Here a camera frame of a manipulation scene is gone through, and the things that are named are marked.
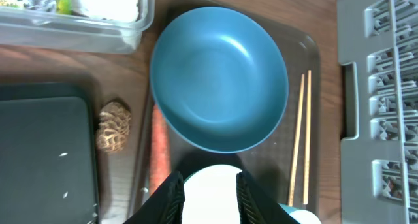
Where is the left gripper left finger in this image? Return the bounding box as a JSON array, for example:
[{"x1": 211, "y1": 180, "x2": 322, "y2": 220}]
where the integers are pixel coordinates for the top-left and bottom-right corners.
[{"x1": 123, "y1": 172, "x2": 185, "y2": 224}]

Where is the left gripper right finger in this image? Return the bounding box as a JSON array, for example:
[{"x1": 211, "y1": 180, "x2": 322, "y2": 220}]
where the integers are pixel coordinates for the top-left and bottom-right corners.
[{"x1": 236, "y1": 170, "x2": 299, "y2": 224}]

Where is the light blue rice bowl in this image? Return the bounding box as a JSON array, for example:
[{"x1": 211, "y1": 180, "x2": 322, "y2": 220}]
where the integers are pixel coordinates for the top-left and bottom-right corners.
[{"x1": 182, "y1": 165, "x2": 242, "y2": 224}]

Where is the dark blue plate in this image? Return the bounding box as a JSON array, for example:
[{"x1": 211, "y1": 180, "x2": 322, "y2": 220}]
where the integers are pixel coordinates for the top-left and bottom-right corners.
[{"x1": 150, "y1": 7, "x2": 289, "y2": 153}]

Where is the white tissue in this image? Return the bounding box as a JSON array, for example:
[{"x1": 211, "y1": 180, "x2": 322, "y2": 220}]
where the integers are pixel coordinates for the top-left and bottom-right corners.
[{"x1": 71, "y1": 0, "x2": 140, "y2": 22}]

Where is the black waste tray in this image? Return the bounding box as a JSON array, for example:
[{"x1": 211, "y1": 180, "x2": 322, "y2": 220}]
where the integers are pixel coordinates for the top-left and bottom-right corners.
[{"x1": 1, "y1": 83, "x2": 99, "y2": 224}]

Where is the grey dishwasher rack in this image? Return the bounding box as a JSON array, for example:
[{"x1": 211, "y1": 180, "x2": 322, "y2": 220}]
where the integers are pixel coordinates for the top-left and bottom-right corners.
[{"x1": 337, "y1": 0, "x2": 417, "y2": 223}]

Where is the orange carrot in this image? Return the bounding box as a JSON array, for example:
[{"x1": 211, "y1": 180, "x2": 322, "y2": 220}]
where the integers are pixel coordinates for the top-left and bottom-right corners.
[{"x1": 150, "y1": 104, "x2": 171, "y2": 194}]

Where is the dark brown serving tray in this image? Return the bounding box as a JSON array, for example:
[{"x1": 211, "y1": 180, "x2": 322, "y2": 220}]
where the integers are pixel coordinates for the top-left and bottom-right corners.
[{"x1": 128, "y1": 0, "x2": 321, "y2": 217}]

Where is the brown dried mushroom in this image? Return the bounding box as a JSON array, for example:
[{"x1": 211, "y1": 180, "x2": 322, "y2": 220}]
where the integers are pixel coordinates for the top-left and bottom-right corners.
[{"x1": 95, "y1": 101, "x2": 131, "y2": 153}]

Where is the left wooden chopstick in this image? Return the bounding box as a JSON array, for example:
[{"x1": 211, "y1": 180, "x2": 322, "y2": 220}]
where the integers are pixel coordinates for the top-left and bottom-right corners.
[{"x1": 287, "y1": 74, "x2": 305, "y2": 206}]

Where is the wooden chopstick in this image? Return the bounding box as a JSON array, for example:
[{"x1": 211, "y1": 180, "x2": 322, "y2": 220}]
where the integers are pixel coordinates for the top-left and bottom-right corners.
[
  {"x1": 287, "y1": 74, "x2": 305, "y2": 206},
  {"x1": 303, "y1": 70, "x2": 312, "y2": 205}
]

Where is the right wooden chopstick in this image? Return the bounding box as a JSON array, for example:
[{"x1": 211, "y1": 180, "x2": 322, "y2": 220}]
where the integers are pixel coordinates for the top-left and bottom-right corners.
[{"x1": 303, "y1": 70, "x2": 312, "y2": 205}]

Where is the clear plastic bin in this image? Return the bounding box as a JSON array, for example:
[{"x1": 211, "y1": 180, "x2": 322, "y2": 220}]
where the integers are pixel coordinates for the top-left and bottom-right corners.
[{"x1": 1, "y1": 0, "x2": 155, "y2": 54}]

